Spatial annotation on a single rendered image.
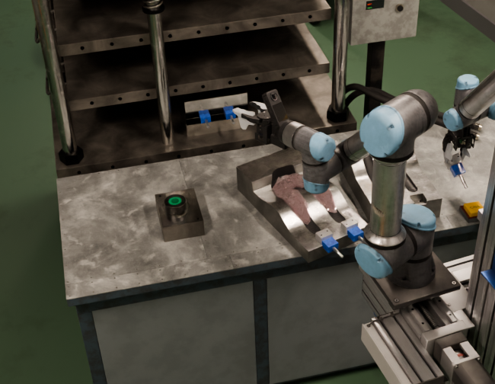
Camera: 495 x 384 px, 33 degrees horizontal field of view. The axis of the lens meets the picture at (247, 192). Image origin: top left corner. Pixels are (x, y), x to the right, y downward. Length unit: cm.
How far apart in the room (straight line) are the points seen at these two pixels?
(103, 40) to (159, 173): 57
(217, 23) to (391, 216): 141
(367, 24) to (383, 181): 155
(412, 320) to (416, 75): 327
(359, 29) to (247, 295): 126
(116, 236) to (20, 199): 169
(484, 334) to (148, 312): 120
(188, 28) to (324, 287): 114
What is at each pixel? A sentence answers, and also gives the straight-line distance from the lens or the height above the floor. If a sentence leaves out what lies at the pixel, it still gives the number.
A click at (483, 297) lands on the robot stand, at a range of 248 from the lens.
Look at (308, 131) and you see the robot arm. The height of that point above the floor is 147.
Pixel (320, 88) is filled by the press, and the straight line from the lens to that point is 389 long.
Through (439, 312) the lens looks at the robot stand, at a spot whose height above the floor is 98.
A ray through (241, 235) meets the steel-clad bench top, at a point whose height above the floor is 80.
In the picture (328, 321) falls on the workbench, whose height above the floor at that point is 37.
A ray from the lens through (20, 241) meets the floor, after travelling 443.
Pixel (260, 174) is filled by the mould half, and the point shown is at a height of 91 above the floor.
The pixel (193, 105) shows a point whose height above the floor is 94.
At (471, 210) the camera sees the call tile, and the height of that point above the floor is 84.
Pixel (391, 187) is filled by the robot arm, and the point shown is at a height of 147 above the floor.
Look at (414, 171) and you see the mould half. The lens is 322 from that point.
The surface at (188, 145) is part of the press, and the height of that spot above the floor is 78.
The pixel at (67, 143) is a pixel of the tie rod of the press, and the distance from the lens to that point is 347.
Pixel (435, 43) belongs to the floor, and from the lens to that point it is 602.
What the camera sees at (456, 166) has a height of 93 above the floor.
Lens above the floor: 279
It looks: 38 degrees down
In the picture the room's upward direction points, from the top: 2 degrees counter-clockwise
